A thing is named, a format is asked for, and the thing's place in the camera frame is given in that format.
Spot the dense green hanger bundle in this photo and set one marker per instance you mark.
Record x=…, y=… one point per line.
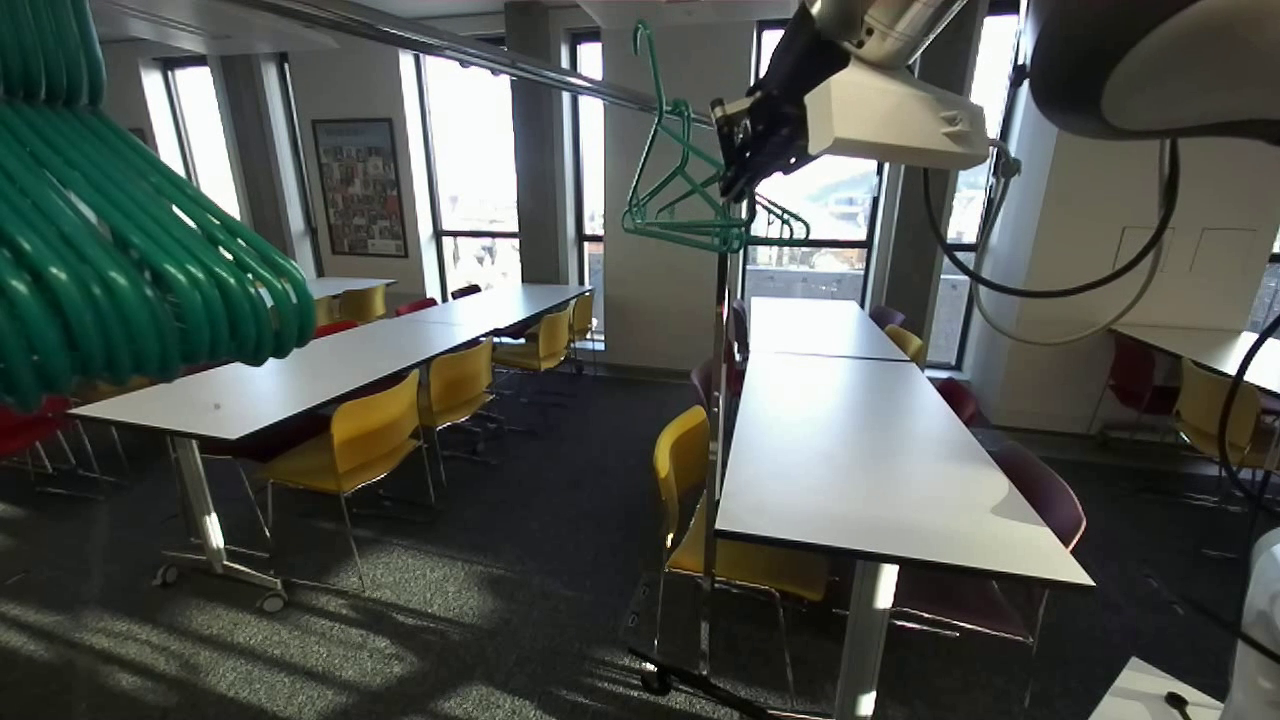
x=134, y=254

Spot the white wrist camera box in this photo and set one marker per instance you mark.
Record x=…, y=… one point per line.
x=894, y=121

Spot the large framed picture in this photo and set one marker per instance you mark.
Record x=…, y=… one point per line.
x=361, y=185

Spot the white robot mount table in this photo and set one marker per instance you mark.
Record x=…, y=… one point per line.
x=1134, y=694

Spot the maroon chair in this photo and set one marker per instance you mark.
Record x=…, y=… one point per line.
x=957, y=399
x=715, y=383
x=1142, y=373
x=1045, y=494

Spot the yellow chair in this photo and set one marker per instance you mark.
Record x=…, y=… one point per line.
x=356, y=306
x=1222, y=407
x=461, y=383
x=904, y=340
x=541, y=340
x=582, y=318
x=680, y=466
x=352, y=444

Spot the red chair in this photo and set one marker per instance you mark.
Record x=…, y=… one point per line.
x=334, y=325
x=416, y=306
x=25, y=432

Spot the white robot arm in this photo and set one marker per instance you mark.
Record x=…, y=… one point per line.
x=1173, y=67

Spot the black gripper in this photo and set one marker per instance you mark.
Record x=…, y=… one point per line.
x=800, y=60

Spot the chrome rail support pole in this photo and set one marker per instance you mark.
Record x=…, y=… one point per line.
x=729, y=306

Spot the chrome clothes rail bar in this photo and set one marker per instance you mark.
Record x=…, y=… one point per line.
x=464, y=48

